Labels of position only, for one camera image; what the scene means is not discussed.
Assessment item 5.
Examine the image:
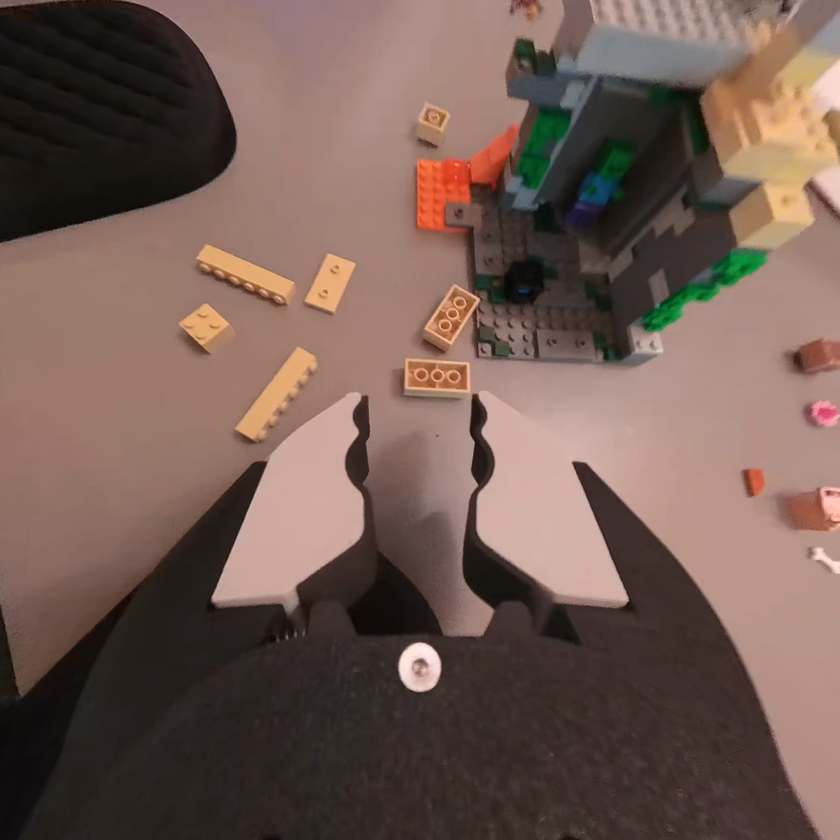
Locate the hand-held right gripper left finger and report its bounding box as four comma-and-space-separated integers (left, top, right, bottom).
211, 392, 382, 624

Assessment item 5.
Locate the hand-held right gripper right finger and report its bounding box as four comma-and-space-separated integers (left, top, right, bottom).
462, 391, 631, 634

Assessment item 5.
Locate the tan long toy brick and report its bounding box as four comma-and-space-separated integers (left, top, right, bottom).
234, 346, 319, 445
196, 244, 297, 307

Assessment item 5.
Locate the tan hollow underside brick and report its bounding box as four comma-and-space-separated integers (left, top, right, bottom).
422, 284, 479, 353
403, 358, 472, 399

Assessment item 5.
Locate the tan square stud brick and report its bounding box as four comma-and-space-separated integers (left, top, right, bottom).
178, 303, 236, 356

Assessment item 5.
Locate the tan two stud plate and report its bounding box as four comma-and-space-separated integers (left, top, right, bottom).
304, 253, 357, 315

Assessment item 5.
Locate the brown toy chest piece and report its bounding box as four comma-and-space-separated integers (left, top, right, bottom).
789, 487, 840, 532

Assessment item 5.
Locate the toy brick tower model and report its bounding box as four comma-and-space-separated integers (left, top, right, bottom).
472, 0, 840, 366

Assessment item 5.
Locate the grey desk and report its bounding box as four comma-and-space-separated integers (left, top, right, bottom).
0, 0, 840, 840

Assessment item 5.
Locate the brown toy cube block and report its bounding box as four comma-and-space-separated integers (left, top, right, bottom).
793, 338, 840, 375

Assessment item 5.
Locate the orange toy brick plate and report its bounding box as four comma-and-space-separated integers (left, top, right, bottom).
416, 125, 522, 234

